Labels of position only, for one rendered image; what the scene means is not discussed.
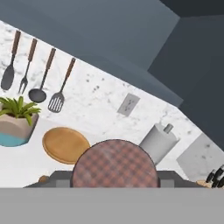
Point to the grey wall outlet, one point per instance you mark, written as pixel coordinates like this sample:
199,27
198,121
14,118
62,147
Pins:
128,104

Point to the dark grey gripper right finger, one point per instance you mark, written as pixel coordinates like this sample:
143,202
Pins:
167,176

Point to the grey-blue wall cabinet run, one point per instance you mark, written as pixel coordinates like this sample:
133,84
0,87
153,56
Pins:
102,35

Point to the red plaid round object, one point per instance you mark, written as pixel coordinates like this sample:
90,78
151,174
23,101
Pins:
115,164

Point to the green plant in beige-blue pot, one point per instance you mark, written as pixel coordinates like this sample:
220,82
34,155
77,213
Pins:
17,122

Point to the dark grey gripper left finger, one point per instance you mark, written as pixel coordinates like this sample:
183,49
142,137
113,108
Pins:
59,176

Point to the dark grey tall cabinet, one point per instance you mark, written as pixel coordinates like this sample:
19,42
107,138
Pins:
198,73

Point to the wooden knife block black knives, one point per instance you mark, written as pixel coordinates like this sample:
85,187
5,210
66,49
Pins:
215,176

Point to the white paper towel roll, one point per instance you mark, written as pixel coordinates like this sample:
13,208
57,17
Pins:
157,141

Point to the brown pastry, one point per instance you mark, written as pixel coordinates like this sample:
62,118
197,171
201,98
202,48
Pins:
43,178

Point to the round wooden cutting board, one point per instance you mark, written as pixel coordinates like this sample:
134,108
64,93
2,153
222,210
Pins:
64,145

